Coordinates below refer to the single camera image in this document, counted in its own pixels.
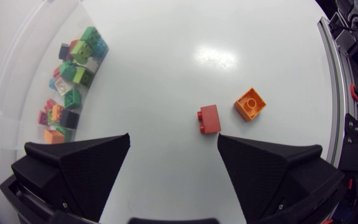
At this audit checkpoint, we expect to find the pile of toy bricks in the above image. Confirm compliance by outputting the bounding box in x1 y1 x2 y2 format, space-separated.
37 39 100 142

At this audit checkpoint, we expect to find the orange toy brick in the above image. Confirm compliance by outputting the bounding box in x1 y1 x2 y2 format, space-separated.
234 87 267 122
44 129 65 145

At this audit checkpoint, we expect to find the lime green toy brick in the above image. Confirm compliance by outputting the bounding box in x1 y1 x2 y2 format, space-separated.
72 66 94 88
70 40 92 65

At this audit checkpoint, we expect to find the red toy brick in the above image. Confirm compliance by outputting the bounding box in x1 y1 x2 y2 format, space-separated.
196 104 222 135

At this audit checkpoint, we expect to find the black toy brick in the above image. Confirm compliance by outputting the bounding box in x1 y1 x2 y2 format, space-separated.
59 109 80 129
58 43 70 61

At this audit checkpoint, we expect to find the blue toy brick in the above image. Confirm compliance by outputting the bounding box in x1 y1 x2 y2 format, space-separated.
91 37 109 60

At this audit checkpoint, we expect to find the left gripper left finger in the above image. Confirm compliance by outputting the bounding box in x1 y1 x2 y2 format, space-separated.
11 133 131 223

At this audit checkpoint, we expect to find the dark green toy brick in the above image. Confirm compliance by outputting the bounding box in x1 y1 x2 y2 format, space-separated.
80 26 101 44

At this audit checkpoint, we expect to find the white toy brick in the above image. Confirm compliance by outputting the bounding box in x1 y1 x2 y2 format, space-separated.
54 77 74 96

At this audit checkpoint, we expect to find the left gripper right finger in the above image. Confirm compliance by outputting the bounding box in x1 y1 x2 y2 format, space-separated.
217 133 345 224

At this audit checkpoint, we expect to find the clear plastic container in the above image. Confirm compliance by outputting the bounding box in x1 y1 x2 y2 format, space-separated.
0 0 109 160

